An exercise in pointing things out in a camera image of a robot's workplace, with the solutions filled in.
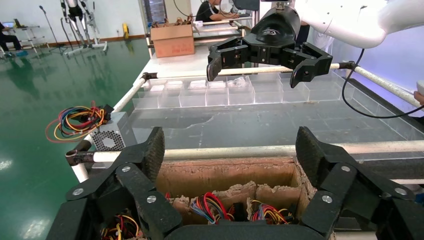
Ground seated person in black shirt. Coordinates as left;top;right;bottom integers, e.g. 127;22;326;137
195;0;240;23

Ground seated person in dark clothes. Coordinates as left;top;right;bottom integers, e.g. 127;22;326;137
0;21;23;58

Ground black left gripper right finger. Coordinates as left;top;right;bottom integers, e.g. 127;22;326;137
295;126;424;240

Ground wire bundle in box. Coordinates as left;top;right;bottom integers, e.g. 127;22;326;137
189;192;234;225

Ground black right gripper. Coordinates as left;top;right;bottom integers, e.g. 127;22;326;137
206;5;334;89

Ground crumpled clear plastic bag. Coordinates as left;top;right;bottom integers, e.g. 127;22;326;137
227;76;250;89

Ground humanoid robot on white stand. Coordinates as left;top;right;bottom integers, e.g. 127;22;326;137
59;0;109;57

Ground brown cardboard shipping box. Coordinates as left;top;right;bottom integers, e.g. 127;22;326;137
150;22;196;59

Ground long black hanging cable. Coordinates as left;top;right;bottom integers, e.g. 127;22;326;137
341;47;424;119

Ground white pipe workbench frame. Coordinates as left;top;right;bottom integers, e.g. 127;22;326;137
192;19;248;44

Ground divided brown cardboard box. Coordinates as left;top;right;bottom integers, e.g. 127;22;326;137
99;156;319;240

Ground white pipe table rail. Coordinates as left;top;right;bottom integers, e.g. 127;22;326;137
353;66;424;109
112;76;149;114
92;140;424;164
155;62;342;79

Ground white shelf cart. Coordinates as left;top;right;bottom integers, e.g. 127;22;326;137
9;24;51;52

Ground black microphone stand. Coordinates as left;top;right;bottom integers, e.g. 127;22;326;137
39;4;69;56

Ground dark pipe corner joint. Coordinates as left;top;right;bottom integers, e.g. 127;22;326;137
65;140;95;167

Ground dark computer monitor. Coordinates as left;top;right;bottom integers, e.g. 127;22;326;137
231;0;261;11

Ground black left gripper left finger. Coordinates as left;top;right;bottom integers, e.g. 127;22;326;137
46;126;183;240

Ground white pipe table leg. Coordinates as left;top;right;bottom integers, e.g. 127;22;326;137
71;162;90;184

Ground clear acrylic compartment tray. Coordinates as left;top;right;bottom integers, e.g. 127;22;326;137
132;71;354;111

